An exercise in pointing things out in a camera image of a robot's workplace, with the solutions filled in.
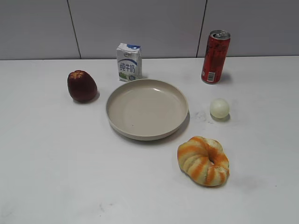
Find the beige round plate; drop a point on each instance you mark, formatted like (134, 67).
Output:
(146, 109)

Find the white egg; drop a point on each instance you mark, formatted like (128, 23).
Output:
(219, 108)

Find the white milk carton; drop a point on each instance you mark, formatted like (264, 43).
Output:
(129, 60)

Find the dark red apple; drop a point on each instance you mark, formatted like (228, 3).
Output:
(81, 86)

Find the red soda can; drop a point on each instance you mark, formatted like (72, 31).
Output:
(216, 52)

